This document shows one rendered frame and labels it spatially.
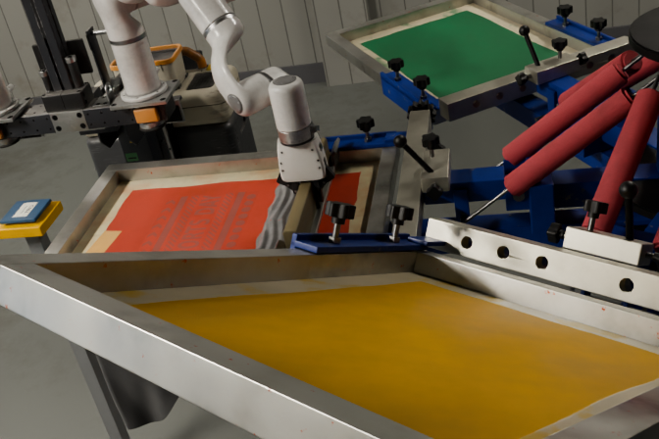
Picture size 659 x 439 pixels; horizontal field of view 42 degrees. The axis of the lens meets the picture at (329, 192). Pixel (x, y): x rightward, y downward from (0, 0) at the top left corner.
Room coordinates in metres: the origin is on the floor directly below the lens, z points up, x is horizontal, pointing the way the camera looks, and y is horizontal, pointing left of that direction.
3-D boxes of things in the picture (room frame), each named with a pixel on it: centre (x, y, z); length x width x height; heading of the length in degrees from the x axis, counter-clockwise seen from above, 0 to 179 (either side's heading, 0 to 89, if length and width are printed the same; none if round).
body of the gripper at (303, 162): (1.66, 0.05, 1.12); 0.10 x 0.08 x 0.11; 76
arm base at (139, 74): (2.20, 0.43, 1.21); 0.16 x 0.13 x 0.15; 168
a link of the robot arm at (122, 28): (2.19, 0.43, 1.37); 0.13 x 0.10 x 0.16; 127
